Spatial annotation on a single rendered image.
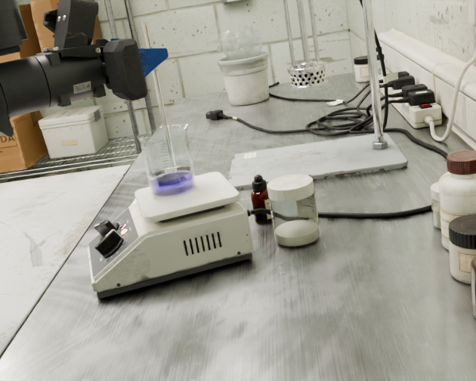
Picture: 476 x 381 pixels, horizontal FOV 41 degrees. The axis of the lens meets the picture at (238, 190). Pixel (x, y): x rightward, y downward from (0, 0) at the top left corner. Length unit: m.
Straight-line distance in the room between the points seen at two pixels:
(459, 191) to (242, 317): 0.27
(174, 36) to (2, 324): 2.49
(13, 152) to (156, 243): 2.29
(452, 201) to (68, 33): 0.45
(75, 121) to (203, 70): 0.67
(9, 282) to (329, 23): 2.46
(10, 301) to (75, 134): 2.20
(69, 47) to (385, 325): 0.43
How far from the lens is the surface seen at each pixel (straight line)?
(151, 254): 0.76
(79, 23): 0.72
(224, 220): 0.77
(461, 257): 0.69
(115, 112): 3.27
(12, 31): 0.70
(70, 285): 0.85
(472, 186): 0.73
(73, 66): 0.71
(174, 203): 0.78
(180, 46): 3.16
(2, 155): 3.04
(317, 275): 0.74
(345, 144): 1.19
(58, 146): 3.06
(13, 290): 0.88
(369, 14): 1.10
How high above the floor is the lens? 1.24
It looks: 19 degrees down
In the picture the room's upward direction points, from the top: 10 degrees counter-clockwise
